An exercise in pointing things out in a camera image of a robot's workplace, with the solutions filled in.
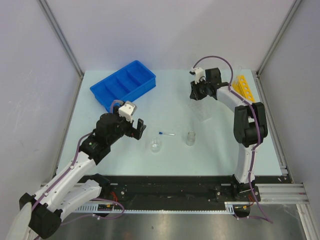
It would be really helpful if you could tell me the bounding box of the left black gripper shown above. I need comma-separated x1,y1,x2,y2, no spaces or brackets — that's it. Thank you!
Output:
107,105,145,145

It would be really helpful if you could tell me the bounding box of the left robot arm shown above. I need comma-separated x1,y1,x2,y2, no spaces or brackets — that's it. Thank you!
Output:
19,111,146,239

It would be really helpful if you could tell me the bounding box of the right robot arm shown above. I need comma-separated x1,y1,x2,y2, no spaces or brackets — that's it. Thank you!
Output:
189,67,268,201

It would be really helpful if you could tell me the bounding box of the clear plastic well plate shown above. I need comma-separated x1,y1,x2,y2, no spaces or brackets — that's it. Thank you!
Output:
188,99,212,122

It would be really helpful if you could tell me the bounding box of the clear glass flask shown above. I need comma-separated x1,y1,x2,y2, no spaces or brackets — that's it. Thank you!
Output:
150,131,163,153

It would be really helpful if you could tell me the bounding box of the yellow test tube rack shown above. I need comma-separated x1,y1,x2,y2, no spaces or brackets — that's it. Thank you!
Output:
232,75,255,103

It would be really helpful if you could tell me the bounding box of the blue divided plastic bin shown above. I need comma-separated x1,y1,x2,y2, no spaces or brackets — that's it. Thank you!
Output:
90,60,156,112

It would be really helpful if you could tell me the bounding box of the clear glass bottle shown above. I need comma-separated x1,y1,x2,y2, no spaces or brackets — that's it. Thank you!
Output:
186,131,196,146

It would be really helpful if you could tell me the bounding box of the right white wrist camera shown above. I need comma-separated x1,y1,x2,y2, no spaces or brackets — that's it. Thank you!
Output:
189,67,206,85

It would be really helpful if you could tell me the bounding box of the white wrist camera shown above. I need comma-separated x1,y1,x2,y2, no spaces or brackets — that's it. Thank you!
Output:
189,67,206,85
118,101,137,123

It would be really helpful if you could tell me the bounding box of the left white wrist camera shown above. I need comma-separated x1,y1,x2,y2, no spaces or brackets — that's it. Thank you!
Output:
118,101,137,123

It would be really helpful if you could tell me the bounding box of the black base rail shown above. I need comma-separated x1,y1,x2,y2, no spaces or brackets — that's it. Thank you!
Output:
51,174,273,213

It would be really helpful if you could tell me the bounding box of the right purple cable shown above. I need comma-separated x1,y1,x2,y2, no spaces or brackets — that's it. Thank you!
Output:
192,55,273,225

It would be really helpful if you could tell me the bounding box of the aluminium frame rail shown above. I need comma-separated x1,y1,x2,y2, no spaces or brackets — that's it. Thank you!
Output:
257,183,309,205

